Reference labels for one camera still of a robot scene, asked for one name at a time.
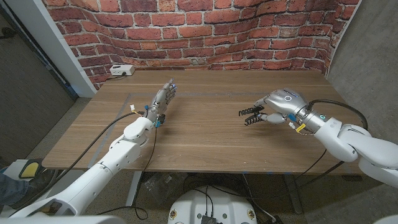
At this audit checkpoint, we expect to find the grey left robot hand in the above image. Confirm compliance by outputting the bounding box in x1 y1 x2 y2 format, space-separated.
145 78 178 124

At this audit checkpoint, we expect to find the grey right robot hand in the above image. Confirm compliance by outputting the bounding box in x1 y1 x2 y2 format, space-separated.
254 88 327 133

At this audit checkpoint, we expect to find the black claw hair clip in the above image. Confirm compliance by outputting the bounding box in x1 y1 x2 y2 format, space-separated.
238 105 266 126

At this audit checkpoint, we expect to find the white power strip box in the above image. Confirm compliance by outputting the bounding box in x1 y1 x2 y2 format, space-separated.
109 64 136 77

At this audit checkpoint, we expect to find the red brick printed backdrop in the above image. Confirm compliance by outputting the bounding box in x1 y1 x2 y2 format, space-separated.
42 0 363 91

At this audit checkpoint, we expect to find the clear plastic bag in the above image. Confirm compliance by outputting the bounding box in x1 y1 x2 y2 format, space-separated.
144 174 184 200

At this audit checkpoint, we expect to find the grey metal table leg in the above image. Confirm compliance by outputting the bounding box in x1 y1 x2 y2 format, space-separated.
125 170 142 208
282 174 303 215

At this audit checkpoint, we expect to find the white robot torso base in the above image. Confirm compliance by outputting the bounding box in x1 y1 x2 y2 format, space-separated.
167 185 258 224

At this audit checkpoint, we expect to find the yellow black foot pedal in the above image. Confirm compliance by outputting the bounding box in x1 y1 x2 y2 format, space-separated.
18 159 46 180

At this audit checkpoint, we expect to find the white robot torso rim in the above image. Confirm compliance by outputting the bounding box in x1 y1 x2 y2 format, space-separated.
0 213 398 224

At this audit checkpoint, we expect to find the person in blue jeans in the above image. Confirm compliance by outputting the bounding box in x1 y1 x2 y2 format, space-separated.
0 169 58 211

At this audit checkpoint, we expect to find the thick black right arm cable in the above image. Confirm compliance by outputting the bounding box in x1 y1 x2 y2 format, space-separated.
295 99 369 189

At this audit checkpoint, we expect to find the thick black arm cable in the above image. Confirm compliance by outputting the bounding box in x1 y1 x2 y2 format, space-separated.
295 99 369 189
9 111 146 217

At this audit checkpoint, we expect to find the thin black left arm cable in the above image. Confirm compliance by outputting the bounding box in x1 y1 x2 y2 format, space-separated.
96 126 158 221

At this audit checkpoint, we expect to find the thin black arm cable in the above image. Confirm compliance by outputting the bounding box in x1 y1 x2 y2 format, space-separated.
96 126 158 221
294 148 327 180

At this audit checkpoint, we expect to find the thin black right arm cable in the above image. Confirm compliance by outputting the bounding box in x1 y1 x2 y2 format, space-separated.
294 148 327 180

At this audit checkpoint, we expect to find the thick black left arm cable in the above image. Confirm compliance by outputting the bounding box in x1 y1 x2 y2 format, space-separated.
9 111 146 217

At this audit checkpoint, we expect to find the black floor cable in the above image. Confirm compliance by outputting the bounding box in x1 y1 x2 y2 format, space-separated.
183 174 280 223

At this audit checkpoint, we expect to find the white wall column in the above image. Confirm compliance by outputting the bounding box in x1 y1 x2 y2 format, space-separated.
6 0 97 98

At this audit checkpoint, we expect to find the black door handle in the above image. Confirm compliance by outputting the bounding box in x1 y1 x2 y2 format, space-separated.
0 27 16 40

